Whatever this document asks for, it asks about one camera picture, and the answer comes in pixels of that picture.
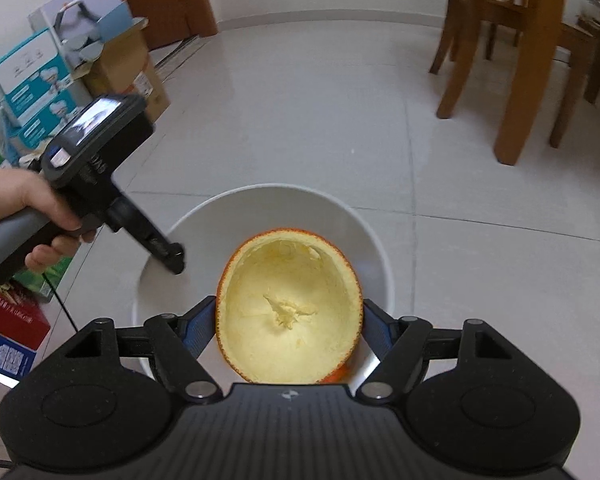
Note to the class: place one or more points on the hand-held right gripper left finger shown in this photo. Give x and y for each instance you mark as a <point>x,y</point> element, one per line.
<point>200,327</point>

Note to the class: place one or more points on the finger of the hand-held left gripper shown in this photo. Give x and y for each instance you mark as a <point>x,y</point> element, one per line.
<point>162,252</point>

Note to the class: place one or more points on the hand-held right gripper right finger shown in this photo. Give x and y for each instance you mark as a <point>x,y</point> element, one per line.
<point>377,330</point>

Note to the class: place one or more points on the orange peel half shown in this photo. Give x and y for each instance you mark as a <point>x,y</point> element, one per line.
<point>337,375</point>
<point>290,310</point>

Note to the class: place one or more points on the white round trash bin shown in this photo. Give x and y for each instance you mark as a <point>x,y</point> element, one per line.
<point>280,210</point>

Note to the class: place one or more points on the person's left hand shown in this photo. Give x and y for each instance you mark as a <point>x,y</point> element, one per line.
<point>20,195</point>

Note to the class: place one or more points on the teal white product box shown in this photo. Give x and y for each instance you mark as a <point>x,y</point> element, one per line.
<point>30,135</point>
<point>30,80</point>

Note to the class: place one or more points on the brown cardboard box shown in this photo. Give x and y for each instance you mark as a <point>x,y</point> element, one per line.
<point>130,75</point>

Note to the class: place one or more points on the green milk carton box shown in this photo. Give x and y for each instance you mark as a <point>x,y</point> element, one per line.
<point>60,272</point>

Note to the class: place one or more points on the pale blue appliance box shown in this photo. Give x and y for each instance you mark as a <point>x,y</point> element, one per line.
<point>80,5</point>

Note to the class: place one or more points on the red cardboard box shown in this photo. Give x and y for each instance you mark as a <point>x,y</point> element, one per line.
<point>10,315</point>

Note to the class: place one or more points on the blue cardboard box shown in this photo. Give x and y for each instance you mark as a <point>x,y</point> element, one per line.
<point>5,355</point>

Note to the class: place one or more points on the wooden chair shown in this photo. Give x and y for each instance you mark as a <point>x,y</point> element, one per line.
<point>460,70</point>
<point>562,110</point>

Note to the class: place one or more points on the wooden dining table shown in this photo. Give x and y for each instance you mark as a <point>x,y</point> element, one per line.
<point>530,85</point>

